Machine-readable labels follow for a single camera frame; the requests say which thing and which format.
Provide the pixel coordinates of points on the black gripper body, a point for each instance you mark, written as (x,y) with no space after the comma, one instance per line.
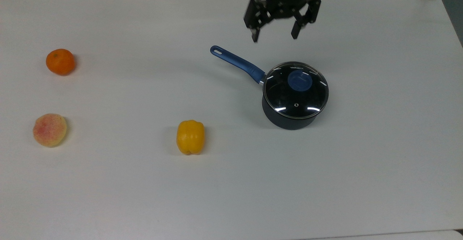
(287,3)

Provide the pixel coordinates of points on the pink yellow peach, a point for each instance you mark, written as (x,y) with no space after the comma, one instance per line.
(50,130)

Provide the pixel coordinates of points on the glass lid with blue knob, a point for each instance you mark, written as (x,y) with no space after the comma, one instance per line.
(299,81)

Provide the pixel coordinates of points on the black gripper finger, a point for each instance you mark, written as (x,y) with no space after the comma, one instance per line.
(255,16)
(311,12)

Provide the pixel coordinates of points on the orange mandarin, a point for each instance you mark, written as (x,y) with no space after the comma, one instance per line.
(60,61)

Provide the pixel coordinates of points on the yellow bell pepper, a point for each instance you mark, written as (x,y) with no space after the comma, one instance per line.
(190,137)

